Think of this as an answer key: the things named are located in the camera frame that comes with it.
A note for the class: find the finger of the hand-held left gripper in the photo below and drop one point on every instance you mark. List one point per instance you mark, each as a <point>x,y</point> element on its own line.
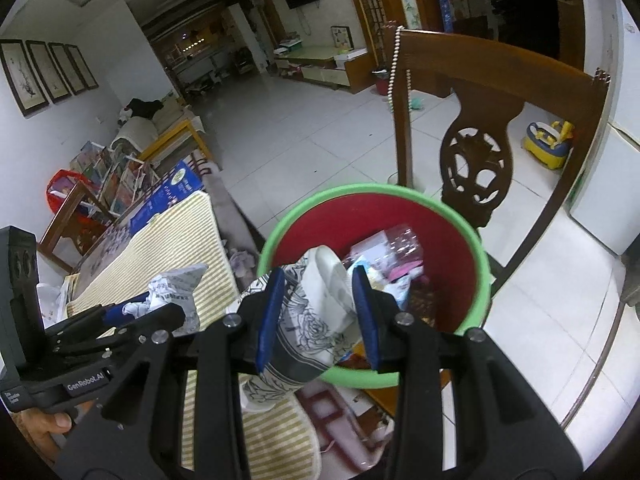
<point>122,307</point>
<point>150,324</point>

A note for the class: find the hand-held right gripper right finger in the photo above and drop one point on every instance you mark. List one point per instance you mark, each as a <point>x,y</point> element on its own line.
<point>367,320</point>

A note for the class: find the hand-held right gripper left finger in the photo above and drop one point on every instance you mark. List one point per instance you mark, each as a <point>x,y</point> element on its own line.
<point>270,320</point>

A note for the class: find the orange plastic bag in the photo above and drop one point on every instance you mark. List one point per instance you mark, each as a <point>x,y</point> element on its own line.
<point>356,355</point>

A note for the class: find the brown patterned box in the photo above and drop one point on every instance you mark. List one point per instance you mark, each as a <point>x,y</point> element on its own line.
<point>422,305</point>

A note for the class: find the pink plastic bag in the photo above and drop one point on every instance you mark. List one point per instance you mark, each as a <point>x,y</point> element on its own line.
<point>405,271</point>

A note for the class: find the pink packet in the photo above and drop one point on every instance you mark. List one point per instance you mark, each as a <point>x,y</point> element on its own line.
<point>367,252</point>

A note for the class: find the clear plastic bag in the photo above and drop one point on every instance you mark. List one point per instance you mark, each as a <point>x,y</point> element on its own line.
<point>405,242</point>

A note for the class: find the red bucket with green rim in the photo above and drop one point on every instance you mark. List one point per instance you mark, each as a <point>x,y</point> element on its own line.
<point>440,270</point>

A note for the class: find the person's left hand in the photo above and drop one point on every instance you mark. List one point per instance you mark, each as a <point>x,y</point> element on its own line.
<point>45,435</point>

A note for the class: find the yellow checked tablecloth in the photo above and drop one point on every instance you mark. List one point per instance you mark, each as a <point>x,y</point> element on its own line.
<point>210,240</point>

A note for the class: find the red and white patterned cushion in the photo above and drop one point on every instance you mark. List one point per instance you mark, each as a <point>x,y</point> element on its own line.
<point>340,425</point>

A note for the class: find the plain wooden chair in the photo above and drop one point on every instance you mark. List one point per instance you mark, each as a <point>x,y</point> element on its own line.
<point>65,210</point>

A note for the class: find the red bag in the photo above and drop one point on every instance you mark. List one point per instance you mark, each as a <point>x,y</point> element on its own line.
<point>60,190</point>

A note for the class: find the white book rack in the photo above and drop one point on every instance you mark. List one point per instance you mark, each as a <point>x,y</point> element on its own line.
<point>120,175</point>

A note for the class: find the wooden sofa with cushions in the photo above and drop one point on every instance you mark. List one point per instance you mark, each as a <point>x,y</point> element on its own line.
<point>165,130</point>

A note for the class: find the black and white plush toy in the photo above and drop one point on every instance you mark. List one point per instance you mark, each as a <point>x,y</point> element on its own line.
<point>145,109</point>

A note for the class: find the green plush turtle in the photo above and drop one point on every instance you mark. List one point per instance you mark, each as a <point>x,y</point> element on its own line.
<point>417,104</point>

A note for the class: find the small red waste bin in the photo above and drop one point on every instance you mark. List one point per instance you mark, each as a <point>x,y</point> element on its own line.
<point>380,82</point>

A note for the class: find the yellow and blue child potty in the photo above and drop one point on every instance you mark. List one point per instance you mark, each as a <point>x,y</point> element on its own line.
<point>547,147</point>

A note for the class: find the low television cabinet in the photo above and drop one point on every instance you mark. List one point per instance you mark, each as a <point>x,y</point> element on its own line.
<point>320,67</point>

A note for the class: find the white appliance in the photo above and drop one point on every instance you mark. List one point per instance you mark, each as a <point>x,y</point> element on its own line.
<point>610,190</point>

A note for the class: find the small framed picture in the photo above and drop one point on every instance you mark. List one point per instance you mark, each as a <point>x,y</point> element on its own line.
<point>342,37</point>

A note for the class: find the carved wooden chair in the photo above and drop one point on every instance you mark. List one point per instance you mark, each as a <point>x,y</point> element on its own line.
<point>500,65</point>

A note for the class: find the framed wall picture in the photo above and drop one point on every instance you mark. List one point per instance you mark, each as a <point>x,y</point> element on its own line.
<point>22,77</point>
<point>47,72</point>
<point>82,66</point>
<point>67,69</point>

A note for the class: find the wall scroll painting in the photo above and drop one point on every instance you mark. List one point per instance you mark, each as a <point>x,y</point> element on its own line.
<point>409,11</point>

